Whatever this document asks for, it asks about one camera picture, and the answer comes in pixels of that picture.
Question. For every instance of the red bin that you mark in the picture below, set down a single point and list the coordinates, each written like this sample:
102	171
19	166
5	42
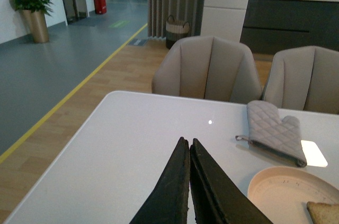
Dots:
100	6

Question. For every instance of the grey quilted oven mitt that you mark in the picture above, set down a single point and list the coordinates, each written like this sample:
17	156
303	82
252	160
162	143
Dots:
268	131

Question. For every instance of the toasted bread slice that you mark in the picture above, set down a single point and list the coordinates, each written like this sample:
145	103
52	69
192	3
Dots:
323	213

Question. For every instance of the gold plant pot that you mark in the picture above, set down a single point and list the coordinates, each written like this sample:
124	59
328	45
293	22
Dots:
37	25

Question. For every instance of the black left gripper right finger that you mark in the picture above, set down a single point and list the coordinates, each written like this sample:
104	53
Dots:
216	198

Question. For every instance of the woven basket with handles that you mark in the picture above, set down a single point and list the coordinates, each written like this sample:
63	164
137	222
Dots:
175	30

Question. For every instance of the white pillar cabinet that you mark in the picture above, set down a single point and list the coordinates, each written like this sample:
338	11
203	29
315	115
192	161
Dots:
224	18

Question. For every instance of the dark grey cabinet counter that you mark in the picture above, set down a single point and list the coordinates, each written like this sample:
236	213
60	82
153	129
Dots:
274	25

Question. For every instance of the beige chair on right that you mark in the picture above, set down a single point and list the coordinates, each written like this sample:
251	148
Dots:
305	79

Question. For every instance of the beige round plate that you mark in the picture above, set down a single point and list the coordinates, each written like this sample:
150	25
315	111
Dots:
282	193

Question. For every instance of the beige chair on left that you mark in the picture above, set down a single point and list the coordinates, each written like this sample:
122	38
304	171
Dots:
209	68

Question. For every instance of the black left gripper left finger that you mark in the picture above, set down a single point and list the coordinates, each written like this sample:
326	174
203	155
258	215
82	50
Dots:
168	202

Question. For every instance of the beige chair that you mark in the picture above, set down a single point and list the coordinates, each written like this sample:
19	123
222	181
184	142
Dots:
305	79
209	68

